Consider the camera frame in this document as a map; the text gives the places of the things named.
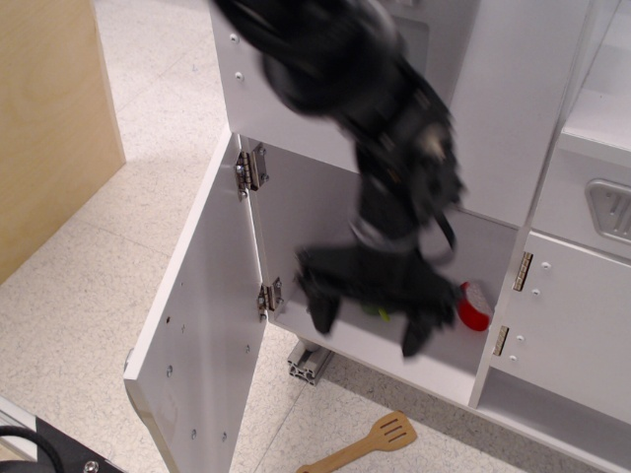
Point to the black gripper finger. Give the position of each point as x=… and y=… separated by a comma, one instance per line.
x=417, y=333
x=323, y=310

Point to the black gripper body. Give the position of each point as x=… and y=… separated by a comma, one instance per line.
x=400, y=281

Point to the white low fridge door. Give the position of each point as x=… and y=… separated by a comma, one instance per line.
x=189, y=374

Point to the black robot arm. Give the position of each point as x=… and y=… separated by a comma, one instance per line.
x=344, y=61

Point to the green toy bell pepper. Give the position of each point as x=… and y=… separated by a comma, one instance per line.
x=376, y=311

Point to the lower metal door hinge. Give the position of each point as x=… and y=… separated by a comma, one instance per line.
x=269, y=300

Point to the metal door hinge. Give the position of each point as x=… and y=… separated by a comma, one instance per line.
x=250, y=170
x=269, y=300

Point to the aluminium extrusion foot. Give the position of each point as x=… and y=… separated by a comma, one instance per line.
x=308, y=362

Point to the red toy cheese wedge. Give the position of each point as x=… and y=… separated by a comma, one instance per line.
x=473, y=309

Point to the lower brass oven hinge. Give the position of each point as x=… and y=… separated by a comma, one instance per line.
x=500, y=340

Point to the brass oven hinge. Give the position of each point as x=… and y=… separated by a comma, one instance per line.
x=522, y=272
x=500, y=340

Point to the wooden slotted spatula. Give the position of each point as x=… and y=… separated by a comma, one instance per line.
x=389, y=433

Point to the upper brass oven hinge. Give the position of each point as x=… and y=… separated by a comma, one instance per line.
x=522, y=272

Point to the upper metal door hinge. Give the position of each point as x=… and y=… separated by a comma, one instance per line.
x=250, y=170

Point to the white toy kitchen cabinet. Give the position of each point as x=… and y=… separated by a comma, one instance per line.
x=508, y=71

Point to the plywood panel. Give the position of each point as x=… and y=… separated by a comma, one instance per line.
x=60, y=141

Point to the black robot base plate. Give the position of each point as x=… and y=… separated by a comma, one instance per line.
x=75, y=457

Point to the aluminium frame rail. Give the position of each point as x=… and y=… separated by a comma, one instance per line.
x=13, y=415

